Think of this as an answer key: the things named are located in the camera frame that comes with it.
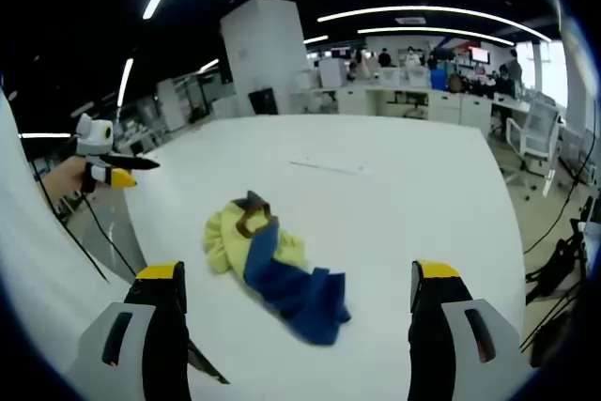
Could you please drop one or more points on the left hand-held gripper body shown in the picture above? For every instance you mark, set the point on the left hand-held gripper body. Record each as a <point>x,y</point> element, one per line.
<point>94,135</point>

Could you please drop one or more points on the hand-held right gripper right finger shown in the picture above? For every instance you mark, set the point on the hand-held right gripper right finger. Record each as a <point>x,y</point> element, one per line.
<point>436,349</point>

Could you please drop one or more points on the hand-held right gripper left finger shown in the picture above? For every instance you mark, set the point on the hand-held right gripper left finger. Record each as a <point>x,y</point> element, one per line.
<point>141,349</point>

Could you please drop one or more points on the yellow blue grey garment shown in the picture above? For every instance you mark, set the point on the yellow blue grey garment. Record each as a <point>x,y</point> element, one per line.
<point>282,279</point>

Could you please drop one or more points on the person's left hand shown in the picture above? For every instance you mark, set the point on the person's left hand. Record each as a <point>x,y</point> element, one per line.
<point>66,180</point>

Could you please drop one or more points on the grey table side panel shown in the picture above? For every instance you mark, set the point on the grey table side panel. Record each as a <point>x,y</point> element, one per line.
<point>117,232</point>

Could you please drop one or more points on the person's white shirt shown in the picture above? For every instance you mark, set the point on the person's white shirt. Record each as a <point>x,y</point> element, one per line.
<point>28,232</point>

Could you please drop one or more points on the black box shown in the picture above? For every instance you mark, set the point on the black box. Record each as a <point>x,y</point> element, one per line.
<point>263,101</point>

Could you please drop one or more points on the black stand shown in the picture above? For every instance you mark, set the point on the black stand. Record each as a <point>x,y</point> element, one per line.
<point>563,260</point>

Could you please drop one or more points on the white square pillar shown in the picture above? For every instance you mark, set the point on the white square pillar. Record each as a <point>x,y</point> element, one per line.
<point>263,53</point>

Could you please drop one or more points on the white office chair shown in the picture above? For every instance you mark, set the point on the white office chair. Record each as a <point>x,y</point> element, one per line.
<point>537,133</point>

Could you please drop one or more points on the white cabinet row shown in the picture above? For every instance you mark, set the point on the white cabinet row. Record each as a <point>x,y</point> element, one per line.
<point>441,107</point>

